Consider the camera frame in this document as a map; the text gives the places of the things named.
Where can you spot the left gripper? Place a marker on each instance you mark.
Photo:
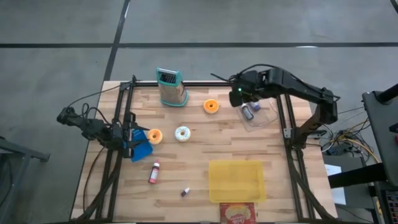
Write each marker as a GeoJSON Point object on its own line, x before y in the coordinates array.
{"type": "Point", "coordinates": [118, 137]}

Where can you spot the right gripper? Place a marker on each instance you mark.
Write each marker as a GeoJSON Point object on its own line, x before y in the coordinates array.
{"type": "Point", "coordinates": [248, 82]}

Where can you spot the orange toy donut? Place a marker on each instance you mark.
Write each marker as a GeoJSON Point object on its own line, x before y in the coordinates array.
{"type": "Point", "coordinates": [155, 137]}
{"type": "Point", "coordinates": [211, 106]}

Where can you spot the black food colour bottle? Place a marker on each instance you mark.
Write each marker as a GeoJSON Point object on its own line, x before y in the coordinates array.
{"type": "Point", "coordinates": [247, 112]}

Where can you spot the red food colour bottle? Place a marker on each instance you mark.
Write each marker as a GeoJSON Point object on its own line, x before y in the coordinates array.
{"type": "Point", "coordinates": [154, 172]}

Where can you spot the white sprinkled toy donut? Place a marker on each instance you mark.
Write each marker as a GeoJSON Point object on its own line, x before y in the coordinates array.
{"type": "Point", "coordinates": [183, 134]}

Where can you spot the small brown dropper bottle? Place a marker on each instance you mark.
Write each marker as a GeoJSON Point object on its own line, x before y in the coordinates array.
{"type": "Point", "coordinates": [185, 192]}

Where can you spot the red snack packet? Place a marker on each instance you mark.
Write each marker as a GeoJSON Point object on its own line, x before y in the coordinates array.
{"type": "Point", "coordinates": [237, 214]}

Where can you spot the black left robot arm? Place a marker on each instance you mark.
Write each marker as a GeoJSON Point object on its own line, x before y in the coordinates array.
{"type": "Point", "coordinates": [93, 127]}

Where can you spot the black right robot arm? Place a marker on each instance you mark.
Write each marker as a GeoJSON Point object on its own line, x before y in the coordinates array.
{"type": "Point", "coordinates": [298, 90]}

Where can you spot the blue plastic basket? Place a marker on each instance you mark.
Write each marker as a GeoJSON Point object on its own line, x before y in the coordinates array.
{"type": "Point", "coordinates": [141, 151]}

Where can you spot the clear plastic container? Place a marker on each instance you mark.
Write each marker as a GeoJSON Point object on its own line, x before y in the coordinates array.
{"type": "Point", "coordinates": [267, 121]}

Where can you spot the teal steel box grater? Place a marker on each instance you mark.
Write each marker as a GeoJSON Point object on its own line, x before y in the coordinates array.
{"type": "Point", "coordinates": [172, 93]}

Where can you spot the yellow plastic bin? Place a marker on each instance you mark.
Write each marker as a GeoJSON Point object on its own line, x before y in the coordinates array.
{"type": "Point", "coordinates": [237, 182]}

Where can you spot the grey metal stand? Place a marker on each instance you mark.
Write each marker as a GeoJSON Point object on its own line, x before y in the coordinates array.
{"type": "Point", "coordinates": [31, 152]}

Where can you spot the black flat bar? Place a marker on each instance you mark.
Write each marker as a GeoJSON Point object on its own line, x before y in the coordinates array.
{"type": "Point", "coordinates": [357, 175]}

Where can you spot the dark desk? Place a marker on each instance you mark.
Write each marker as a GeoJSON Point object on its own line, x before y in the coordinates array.
{"type": "Point", "coordinates": [382, 130]}

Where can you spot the black monitor pole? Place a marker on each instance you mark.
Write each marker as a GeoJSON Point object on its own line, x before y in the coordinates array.
{"type": "Point", "coordinates": [388, 93]}

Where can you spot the computer keyboard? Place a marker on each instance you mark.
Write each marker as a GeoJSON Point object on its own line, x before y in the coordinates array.
{"type": "Point", "coordinates": [392, 205]}

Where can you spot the black aluminium table frame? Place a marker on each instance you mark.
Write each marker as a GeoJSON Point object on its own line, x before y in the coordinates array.
{"type": "Point", "coordinates": [199, 84]}

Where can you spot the silver arm base bracket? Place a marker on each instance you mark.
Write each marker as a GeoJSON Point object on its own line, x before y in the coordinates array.
{"type": "Point", "coordinates": [288, 133]}

